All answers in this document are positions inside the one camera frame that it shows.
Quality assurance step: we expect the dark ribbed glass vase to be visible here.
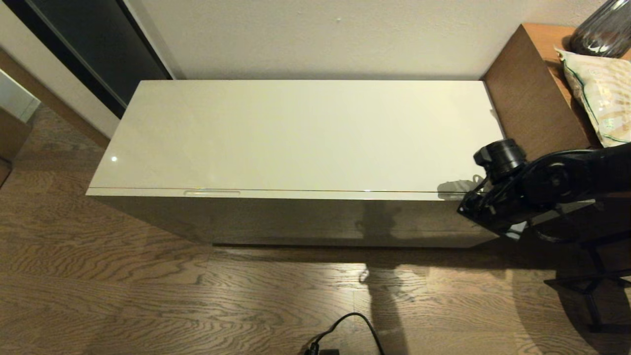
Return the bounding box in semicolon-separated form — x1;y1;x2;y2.
569;0;631;59

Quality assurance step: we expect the white furniture panel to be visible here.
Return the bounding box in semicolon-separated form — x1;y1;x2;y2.
0;69;40;124

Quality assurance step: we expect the brown wooden side table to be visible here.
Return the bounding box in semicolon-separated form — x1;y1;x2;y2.
479;23;631;199

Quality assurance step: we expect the dark glass door panel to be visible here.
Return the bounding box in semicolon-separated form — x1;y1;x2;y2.
0;0;173;119

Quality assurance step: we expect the patterned snack bag green trim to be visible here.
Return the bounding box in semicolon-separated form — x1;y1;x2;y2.
555;48;631;148

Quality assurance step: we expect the cream glossy low cabinet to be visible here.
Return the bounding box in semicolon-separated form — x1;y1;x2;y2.
89;79;526;249

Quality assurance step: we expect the black floor cable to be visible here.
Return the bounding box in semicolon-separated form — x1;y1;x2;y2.
298;313;385;355

